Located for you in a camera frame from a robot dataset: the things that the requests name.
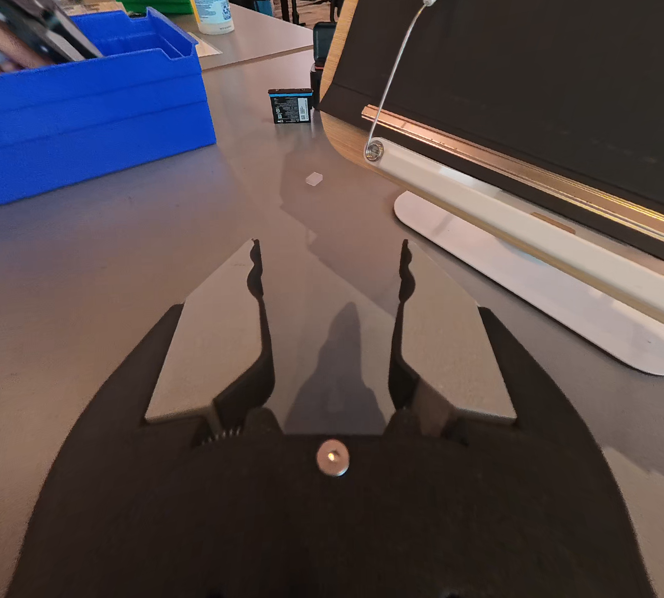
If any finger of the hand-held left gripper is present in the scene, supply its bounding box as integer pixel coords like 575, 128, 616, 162
0, 0, 103, 63

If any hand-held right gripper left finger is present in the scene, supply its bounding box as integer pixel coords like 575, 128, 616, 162
144, 239, 276, 425

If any person's left hand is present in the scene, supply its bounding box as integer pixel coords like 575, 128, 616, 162
0, 33, 53, 71

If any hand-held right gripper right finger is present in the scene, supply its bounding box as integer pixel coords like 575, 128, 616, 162
389, 239, 517, 421

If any black battery charger case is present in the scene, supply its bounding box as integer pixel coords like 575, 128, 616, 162
310, 22, 338, 109

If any blue storage bin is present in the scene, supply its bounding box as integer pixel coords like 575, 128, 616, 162
0, 7, 218, 206

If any black camera battery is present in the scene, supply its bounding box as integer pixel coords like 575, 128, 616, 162
268, 88, 314, 125

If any black board book stand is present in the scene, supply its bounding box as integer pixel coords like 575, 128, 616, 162
311, 0, 664, 376

